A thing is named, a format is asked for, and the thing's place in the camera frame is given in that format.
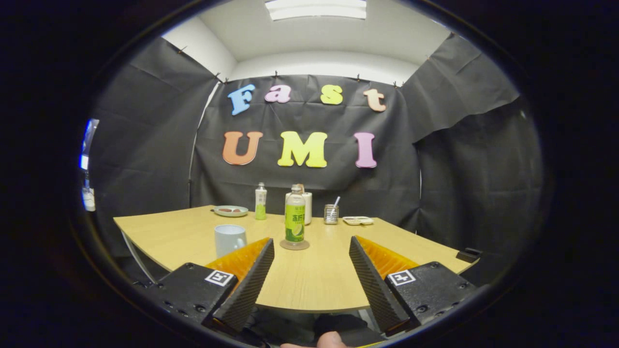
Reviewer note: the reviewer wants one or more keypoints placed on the pale green plate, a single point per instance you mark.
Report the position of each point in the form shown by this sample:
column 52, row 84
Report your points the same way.
column 230, row 213

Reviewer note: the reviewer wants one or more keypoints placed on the glass jar with straw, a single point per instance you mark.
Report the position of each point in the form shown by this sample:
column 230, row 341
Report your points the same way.
column 331, row 215

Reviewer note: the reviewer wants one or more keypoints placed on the white divided tray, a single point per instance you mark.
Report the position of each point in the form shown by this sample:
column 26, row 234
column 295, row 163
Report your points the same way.
column 358, row 221

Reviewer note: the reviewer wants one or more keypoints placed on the ceiling light panel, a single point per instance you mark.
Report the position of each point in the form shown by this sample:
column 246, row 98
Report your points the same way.
column 316, row 8

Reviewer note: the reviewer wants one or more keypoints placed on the white cup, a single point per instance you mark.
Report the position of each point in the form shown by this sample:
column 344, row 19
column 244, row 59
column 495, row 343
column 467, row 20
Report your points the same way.
column 229, row 239

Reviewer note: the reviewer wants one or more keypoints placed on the small black block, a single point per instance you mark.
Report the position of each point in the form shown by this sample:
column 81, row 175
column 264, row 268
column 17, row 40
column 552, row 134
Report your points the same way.
column 469, row 255

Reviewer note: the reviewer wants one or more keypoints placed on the slim white green bottle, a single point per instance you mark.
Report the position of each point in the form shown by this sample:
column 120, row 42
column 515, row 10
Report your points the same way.
column 260, row 203

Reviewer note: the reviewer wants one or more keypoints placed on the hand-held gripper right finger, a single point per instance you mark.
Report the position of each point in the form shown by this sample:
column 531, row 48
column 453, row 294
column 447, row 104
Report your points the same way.
column 377, row 290

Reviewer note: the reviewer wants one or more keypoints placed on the round brown coaster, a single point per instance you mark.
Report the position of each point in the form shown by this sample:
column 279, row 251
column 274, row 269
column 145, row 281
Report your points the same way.
column 295, row 246

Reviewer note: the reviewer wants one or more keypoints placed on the cream toaster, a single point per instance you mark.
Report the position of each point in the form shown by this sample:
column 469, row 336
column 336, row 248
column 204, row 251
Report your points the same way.
column 308, row 208

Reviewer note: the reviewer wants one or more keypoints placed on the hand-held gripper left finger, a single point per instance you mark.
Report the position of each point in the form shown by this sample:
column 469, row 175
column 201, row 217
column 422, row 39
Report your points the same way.
column 246, row 290

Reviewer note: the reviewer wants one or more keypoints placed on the green label juice bottle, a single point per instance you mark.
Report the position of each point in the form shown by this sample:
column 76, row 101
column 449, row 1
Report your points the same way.
column 294, row 222

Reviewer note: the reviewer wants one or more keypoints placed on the wooden table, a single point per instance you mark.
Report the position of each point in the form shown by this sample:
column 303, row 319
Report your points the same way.
column 314, row 275

